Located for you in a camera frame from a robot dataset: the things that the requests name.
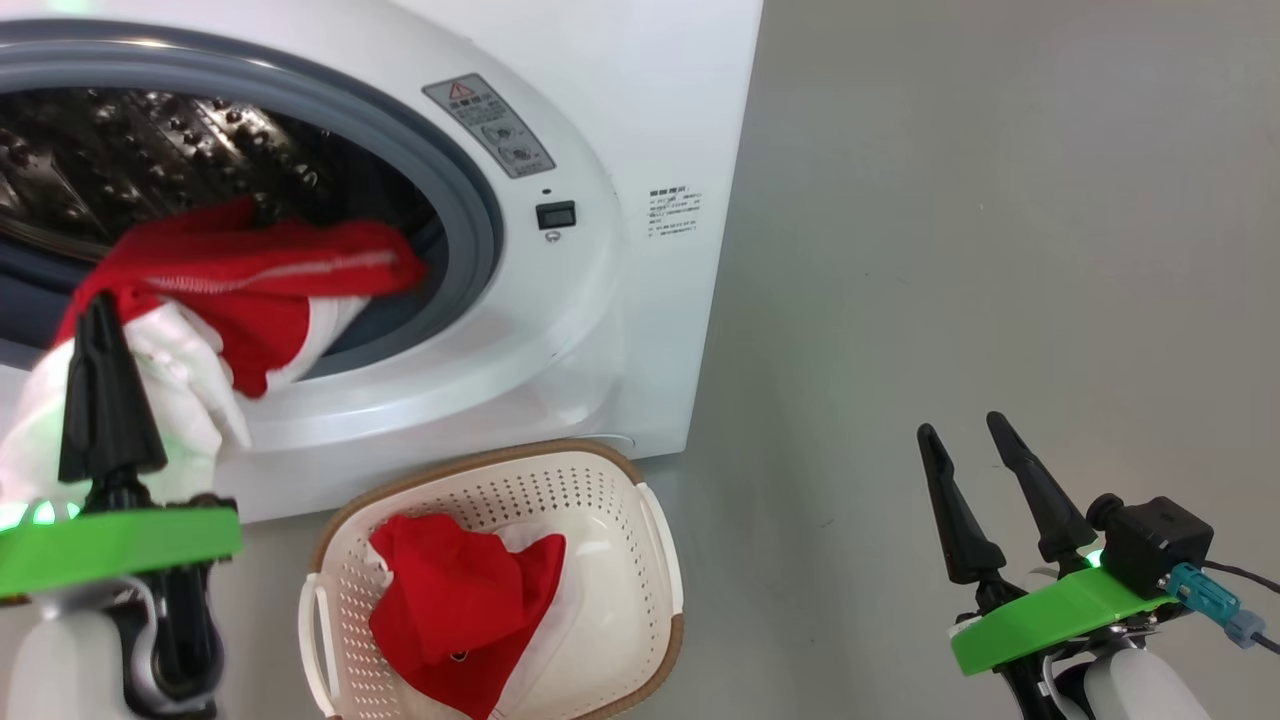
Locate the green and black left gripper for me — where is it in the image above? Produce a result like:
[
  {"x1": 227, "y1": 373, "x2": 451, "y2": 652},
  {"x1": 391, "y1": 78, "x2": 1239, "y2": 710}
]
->
[{"x1": 0, "y1": 291, "x2": 244, "y2": 717}]

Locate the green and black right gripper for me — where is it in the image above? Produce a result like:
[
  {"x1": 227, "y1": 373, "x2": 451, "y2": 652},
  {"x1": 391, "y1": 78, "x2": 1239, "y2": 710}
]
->
[{"x1": 916, "y1": 410, "x2": 1178, "y2": 720}]

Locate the red and white garment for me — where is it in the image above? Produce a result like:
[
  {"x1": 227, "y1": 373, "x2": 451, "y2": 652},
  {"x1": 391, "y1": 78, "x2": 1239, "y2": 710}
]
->
[
  {"x1": 366, "y1": 512, "x2": 583, "y2": 720},
  {"x1": 0, "y1": 196, "x2": 428, "y2": 506}
]

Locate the cream basket with brown rim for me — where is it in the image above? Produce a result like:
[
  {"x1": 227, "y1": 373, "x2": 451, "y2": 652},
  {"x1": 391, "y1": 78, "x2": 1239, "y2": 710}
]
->
[{"x1": 297, "y1": 439, "x2": 687, "y2": 720}]

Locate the white front-load washing machine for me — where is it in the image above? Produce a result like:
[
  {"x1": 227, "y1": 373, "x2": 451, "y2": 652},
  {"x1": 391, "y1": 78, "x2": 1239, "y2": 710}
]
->
[{"x1": 0, "y1": 0, "x2": 766, "y2": 527}]

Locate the grey warning sticker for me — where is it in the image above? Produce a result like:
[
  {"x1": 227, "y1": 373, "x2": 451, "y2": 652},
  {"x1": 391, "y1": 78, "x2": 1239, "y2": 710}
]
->
[{"x1": 421, "y1": 72, "x2": 558, "y2": 180}]

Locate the teal plug camera cable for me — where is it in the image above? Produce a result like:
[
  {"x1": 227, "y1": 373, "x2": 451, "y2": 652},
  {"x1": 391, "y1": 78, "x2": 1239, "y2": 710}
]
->
[{"x1": 1166, "y1": 558, "x2": 1280, "y2": 657}]

